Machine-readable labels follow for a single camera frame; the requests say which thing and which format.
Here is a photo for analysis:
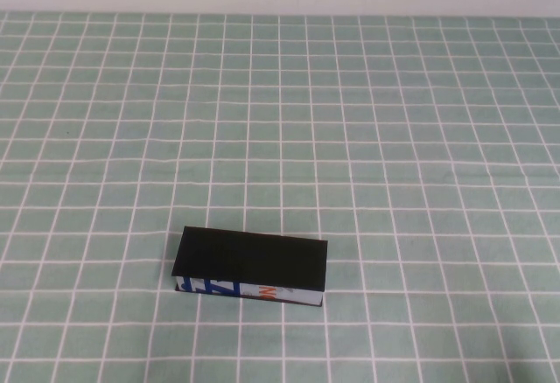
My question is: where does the black printed glasses case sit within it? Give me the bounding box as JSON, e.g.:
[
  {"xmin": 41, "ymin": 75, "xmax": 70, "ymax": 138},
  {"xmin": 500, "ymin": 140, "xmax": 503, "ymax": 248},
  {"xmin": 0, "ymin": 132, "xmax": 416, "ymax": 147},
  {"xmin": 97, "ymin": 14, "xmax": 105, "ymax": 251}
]
[{"xmin": 171, "ymin": 226, "xmax": 330, "ymax": 309}]

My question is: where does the green white grid tablecloth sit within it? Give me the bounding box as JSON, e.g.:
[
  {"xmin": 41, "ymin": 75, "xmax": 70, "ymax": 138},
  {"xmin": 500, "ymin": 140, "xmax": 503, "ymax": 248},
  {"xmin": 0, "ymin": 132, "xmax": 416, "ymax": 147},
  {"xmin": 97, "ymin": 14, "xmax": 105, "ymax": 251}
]
[{"xmin": 0, "ymin": 9, "xmax": 560, "ymax": 383}]

